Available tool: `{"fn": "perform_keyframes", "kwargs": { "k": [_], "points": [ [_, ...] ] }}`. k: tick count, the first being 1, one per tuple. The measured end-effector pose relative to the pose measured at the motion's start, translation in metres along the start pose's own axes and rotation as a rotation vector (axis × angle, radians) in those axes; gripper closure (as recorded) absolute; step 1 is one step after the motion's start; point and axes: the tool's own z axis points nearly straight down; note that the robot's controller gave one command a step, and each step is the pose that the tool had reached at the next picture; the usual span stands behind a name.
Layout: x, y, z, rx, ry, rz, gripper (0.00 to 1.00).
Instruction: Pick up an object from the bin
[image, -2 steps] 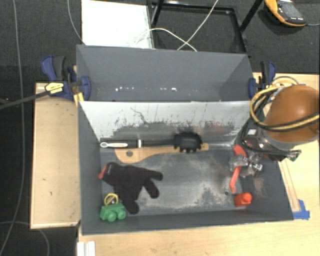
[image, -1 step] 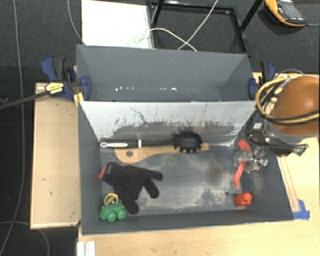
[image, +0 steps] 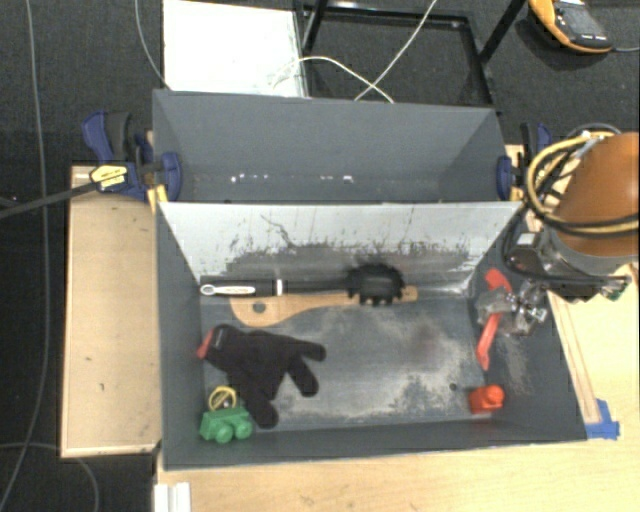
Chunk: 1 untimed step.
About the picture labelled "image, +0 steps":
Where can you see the red toy block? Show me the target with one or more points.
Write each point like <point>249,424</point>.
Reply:
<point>485,399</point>

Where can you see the pale wood board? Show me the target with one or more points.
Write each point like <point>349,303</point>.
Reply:
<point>110,310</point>

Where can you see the black glove with red tag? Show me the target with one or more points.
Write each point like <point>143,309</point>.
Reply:
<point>260,365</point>

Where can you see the green toy block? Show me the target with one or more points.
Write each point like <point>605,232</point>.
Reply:
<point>222,426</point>

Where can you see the red-orange long plastic tool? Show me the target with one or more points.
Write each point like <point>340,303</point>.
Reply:
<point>487,342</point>

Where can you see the pale wooden spoon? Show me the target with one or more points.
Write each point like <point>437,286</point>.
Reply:
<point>270,307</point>

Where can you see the grey metal bin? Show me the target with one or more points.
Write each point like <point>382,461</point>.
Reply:
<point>310,145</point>

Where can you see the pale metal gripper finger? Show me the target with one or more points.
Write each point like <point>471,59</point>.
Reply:
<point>525,322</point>
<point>492,306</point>

